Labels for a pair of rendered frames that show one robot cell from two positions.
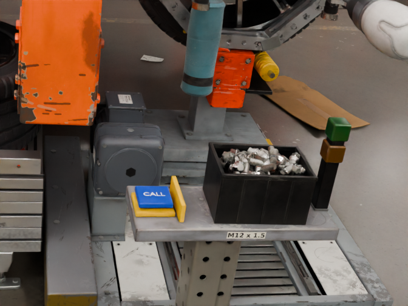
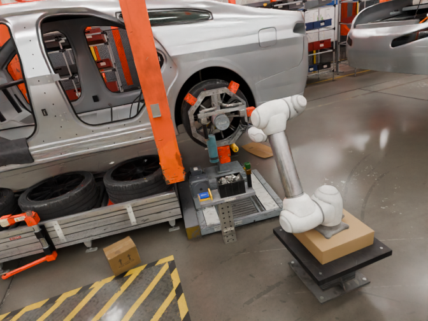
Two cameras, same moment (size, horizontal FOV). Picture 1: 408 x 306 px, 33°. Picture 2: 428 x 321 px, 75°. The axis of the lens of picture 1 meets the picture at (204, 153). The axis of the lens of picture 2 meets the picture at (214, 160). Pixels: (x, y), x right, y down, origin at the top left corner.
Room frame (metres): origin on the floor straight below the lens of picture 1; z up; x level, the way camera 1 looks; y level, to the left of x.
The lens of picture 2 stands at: (-0.59, -0.30, 1.59)
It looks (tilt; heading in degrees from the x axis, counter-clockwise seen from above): 24 degrees down; 8
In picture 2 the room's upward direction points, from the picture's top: 10 degrees counter-clockwise
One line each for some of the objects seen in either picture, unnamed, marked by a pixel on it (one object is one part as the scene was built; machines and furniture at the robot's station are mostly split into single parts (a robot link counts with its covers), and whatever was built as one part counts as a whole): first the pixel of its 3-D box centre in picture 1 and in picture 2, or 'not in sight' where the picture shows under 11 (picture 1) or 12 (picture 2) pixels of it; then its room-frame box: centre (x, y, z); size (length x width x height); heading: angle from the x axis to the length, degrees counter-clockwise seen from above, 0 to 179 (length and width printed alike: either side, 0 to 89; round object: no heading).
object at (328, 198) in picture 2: not in sight; (326, 204); (0.85, -0.71, 0.57); 0.18 x 0.16 x 0.22; 118
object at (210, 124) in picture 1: (207, 102); (222, 162); (2.12, 0.01, 0.32); 0.40 x 0.30 x 0.28; 106
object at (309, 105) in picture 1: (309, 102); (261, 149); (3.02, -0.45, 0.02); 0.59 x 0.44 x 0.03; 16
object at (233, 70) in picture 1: (224, 71); (223, 152); (1.99, -0.02, 0.48); 0.16 x 0.12 x 0.17; 16
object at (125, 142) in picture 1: (120, 155); (199, 185); (1.79, 0.24, 0.26); 0.42 x 0.18 x 0.35; 16
